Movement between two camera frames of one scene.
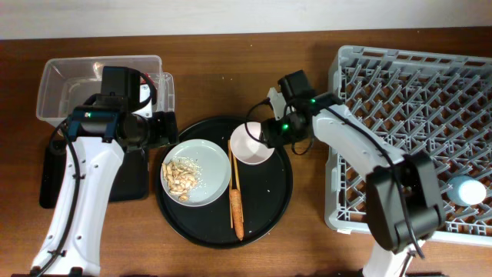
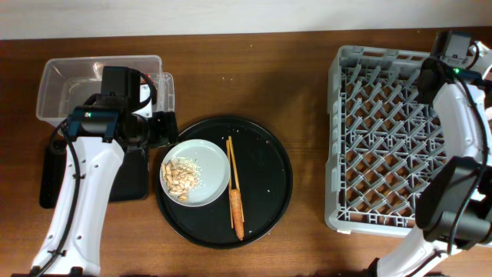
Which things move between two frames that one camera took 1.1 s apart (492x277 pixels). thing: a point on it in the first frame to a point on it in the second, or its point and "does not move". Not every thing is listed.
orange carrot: x=237 y=212 does not move
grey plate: x=195 y=172 does not move
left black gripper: x=166 y=128 does not move
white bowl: x=247 y=149 to x=489 y=113
